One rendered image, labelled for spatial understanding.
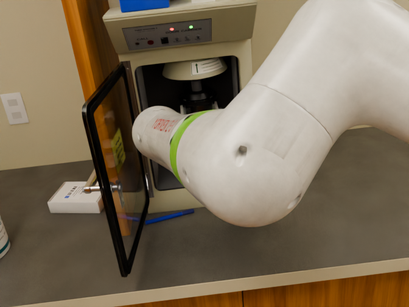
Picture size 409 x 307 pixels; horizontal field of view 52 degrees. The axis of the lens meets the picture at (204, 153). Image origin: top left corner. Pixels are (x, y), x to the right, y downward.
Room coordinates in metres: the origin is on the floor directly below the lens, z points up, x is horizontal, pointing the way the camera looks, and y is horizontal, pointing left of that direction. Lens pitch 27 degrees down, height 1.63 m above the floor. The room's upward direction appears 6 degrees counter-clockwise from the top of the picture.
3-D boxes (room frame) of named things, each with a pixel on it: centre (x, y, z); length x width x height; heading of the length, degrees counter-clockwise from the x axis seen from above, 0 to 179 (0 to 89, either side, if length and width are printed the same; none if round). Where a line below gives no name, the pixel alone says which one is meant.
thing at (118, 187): (0.74, 0.18, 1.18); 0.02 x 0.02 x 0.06; 84
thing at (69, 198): (1.12, 0.39, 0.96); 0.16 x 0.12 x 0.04; 79
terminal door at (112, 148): (0.85, 0.19, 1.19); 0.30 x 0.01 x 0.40; 174
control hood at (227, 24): (0.96, 0.02, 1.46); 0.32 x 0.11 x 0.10; 91
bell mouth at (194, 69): (1.12, 0.00, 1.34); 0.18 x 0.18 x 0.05
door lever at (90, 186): (0.78, 0.22, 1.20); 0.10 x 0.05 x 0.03; 174
